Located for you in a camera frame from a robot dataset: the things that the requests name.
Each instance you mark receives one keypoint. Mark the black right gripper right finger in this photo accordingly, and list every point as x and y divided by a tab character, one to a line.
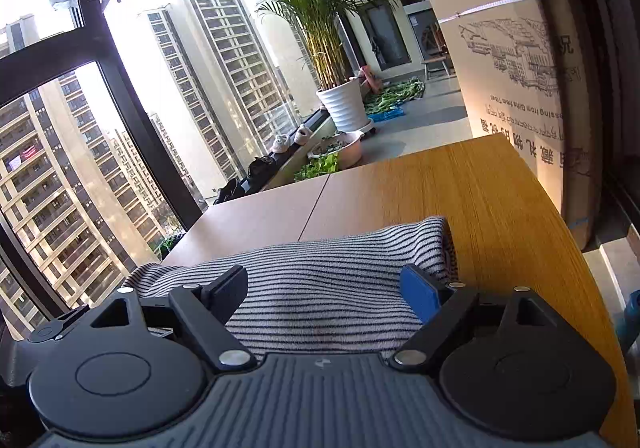
465	330

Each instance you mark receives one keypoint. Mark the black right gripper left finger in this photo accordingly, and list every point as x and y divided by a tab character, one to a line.
200	312

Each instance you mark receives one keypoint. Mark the grey striped garment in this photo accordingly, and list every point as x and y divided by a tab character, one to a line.
335	295

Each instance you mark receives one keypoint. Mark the green knitted slipper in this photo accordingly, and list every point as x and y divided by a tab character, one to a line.
167	245

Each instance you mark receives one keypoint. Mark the black shoe on sill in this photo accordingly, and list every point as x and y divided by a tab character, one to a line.
231	191
261	170

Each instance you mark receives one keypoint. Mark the small pink baby shoe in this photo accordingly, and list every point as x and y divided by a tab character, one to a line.
280	144

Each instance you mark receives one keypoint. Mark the green leafy vegetable plant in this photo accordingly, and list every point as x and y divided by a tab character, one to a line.
316	167

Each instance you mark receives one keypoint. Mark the pink basin with plants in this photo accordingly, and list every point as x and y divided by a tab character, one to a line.
346	146

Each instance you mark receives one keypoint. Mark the green vegetables on floor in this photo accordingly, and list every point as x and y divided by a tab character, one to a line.
393	96

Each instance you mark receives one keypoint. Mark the small wooden stool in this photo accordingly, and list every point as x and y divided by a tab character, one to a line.
437	63

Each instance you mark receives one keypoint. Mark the large cardboard box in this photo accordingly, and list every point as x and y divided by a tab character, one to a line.
526	69

